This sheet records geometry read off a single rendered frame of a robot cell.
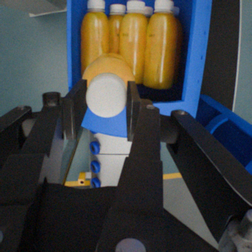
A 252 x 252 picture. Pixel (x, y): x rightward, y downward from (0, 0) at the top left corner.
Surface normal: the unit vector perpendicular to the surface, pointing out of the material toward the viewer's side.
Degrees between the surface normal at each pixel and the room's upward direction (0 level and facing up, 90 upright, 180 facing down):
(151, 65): 39
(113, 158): 0
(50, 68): 0
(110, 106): 0
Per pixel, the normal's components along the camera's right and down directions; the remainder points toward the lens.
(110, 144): 0.04, 0.40
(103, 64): -0.13, -0.69
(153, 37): -0.60, 0.29
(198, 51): 0.68, 0.29
